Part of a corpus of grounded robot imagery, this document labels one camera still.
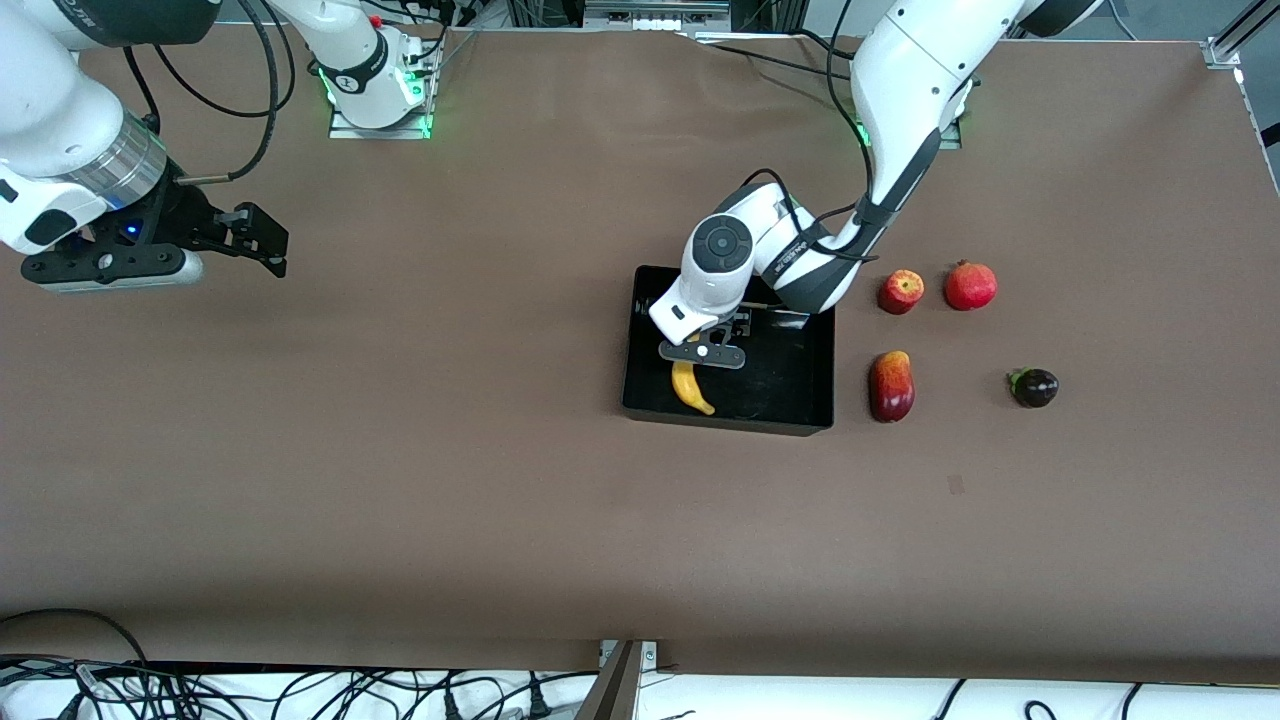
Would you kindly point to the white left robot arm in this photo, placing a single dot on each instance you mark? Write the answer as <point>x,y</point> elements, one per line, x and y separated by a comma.
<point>900,60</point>

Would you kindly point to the yellow banana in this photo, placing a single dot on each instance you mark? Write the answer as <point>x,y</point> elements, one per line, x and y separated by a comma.
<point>688,385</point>

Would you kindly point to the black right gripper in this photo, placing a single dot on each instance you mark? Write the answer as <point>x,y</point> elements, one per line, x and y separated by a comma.
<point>178,222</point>

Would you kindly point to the aluminium profile bracket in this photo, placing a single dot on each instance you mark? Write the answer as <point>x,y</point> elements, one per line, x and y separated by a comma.
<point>615,690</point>

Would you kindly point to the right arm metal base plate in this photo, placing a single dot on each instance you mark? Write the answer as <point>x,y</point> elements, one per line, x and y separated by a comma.
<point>345,127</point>

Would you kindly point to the red pomegranate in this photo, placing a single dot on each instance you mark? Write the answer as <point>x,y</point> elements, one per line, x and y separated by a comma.
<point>971,286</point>

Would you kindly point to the black rectangular plastic box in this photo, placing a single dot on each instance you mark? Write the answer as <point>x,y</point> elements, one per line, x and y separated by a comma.
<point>780,390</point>

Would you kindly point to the dark purple eggplant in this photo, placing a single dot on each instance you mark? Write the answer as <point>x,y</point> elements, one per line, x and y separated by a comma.
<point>1036,388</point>

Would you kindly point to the white power strip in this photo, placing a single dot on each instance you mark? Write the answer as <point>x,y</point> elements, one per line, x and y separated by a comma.
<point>655,20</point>

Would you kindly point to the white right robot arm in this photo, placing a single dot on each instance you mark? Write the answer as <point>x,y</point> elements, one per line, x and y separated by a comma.
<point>50,110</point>

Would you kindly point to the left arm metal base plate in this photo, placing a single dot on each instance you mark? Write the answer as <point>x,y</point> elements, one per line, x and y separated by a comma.
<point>952,138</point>

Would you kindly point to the red yellow mango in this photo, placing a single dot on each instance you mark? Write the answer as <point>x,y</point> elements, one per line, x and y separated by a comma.
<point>890,388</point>

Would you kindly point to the red apple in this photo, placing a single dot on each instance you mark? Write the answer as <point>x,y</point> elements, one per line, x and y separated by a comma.
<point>901,292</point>

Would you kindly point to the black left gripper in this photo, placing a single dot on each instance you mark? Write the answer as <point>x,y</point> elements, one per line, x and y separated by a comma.
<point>737,322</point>

